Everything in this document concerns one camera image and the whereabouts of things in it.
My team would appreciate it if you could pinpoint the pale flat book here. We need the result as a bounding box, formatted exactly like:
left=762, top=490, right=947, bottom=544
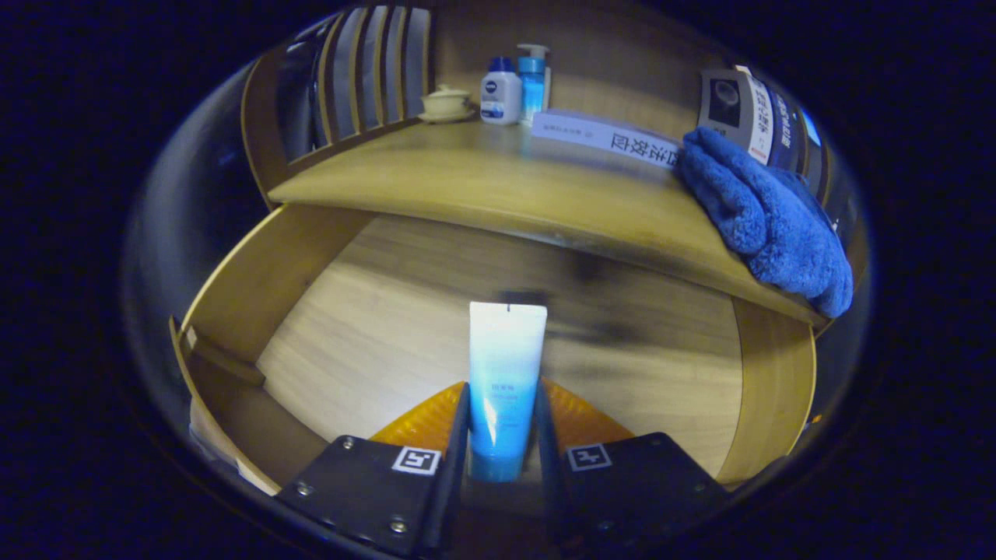
left=531, top=109, right=686, bottom=170

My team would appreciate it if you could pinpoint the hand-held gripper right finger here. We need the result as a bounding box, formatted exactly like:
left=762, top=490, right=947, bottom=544
left=533, top=377, right=732, bottom=549

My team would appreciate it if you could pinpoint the dark blue upright book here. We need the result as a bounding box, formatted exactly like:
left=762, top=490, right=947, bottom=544
left=766, top=74, right=818, bottom=176

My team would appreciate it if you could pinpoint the wooden cabinet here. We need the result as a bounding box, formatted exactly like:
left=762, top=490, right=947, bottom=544
left=241, top=4, right=872, bottom=335

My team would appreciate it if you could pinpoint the white upright book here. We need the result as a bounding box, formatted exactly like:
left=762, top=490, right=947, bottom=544
left=696, top=66, right=779, bottom=166

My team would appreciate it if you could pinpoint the blue pump bottle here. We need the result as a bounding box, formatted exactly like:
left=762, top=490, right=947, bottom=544
left=517, top=44, right=552, bottom=125

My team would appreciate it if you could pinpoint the blue and white tube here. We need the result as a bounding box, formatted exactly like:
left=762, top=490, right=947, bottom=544
left=469, top=301, right=549, bottom=483

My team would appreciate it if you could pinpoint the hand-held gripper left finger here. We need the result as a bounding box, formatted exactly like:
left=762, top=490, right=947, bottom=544
left=276, top=381, right=472, bottom=558

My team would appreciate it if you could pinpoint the cream lidded teacup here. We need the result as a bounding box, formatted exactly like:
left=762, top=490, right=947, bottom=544
left=418, top=84, right=477, bottom=124

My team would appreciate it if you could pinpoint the blue folded towel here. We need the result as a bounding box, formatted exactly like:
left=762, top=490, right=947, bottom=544
left=675, top=127, right=854, bottom=318

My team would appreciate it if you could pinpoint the wooden drawer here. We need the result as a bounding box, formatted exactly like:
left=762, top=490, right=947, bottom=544
left=170, top=204, right=818, bottom=499

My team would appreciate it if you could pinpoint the wooden countertop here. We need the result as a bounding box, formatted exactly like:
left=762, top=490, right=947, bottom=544
left=267, top=117, right=829, bottom=327

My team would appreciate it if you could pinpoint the white bottle with blue cap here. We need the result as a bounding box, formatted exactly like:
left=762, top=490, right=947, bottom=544
left=480, top=56, right=523, bottom=126

